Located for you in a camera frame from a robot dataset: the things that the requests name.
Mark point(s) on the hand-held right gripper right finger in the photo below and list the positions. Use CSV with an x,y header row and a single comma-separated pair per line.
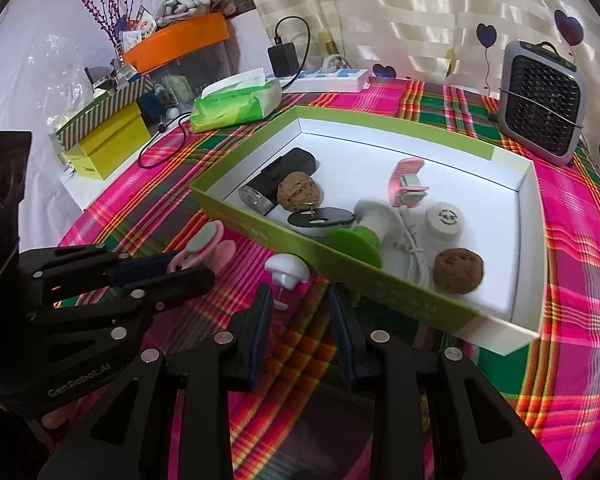
x,y
342,340

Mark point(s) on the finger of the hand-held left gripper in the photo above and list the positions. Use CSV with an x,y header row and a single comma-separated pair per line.
x,y
145,266
180,285

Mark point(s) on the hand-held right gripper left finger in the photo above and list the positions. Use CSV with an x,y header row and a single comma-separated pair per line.
x,y
260,340

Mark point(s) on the pink clip with grey pad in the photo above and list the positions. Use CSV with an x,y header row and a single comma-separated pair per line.
x,y
205,245

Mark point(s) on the green and white cardboard box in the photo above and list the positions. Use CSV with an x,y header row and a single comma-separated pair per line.
x,y
360,270

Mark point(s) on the small white mushroom-shaped knob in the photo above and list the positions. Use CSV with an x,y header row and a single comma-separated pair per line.
x,y
286,267

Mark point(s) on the green and white spool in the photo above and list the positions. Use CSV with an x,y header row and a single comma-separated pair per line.
x,y
365,245

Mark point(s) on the brown walnut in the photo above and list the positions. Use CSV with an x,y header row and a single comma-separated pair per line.
x,y
300,190
457,270

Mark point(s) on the black bike light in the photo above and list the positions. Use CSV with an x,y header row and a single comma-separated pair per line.
x,y
280,170

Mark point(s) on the white round jar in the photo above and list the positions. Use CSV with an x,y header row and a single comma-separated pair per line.
x,y
445,220

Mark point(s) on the person's left hand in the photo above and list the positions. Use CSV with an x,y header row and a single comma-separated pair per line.
x,y
57,415

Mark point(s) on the yellow cardboard box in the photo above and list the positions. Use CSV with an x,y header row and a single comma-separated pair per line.
x,y
112,150

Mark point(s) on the striped cardboard box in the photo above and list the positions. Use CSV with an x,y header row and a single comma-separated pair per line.
x,y
100,115

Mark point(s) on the green tissue pack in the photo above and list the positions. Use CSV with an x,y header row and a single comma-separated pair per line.
x,y
235,105

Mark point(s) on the clear plastic bag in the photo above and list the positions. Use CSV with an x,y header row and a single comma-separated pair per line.
x,y
55,75

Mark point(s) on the clear bin with orange lid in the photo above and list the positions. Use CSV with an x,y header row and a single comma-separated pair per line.
x,y
180,42

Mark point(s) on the pile of colourful packets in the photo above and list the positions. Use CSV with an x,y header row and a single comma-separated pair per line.
x,y
140,27

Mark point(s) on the black charger adapter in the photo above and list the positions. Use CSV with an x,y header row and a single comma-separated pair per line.
x,y
283,60

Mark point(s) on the white power strip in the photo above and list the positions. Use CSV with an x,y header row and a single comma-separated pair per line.
x,y
330,80

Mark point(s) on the purple flower branches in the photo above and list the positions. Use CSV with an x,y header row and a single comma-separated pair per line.
x,y
100,10

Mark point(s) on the grey mini fan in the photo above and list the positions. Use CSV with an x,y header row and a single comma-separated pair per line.
x,y
540,105

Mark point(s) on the striped heart-print curtain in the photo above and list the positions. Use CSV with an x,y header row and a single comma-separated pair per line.
x,y
405,20

